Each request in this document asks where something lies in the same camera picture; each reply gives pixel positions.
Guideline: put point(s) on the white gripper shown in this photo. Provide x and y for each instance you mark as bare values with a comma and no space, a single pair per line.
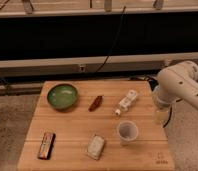
161,115

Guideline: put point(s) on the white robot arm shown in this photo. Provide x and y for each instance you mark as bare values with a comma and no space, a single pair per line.
176,81

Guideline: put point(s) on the green ceramic bowl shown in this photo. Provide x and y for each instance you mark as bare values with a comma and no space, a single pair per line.
62,96

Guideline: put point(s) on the clear plastic cup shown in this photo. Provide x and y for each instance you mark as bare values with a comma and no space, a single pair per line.
127,132

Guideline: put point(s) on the red chili pepper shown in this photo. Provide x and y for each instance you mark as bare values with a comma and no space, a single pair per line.
96,103

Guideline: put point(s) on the wooden board table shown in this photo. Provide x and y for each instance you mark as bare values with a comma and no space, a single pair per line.
75,128

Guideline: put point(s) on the brown chocolate bar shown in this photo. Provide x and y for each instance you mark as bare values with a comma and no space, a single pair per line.
46,146

